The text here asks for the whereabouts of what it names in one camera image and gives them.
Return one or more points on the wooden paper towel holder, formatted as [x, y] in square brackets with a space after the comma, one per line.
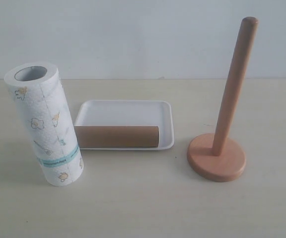
[215, 156]

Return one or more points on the brown cardboard tube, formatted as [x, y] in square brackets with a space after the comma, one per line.
[117, 136]

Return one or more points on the white rectangular plastic tray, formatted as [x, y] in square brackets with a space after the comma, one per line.
[129, 113]

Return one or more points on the white printed paper towel roll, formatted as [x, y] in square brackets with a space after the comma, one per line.
[38, 94]

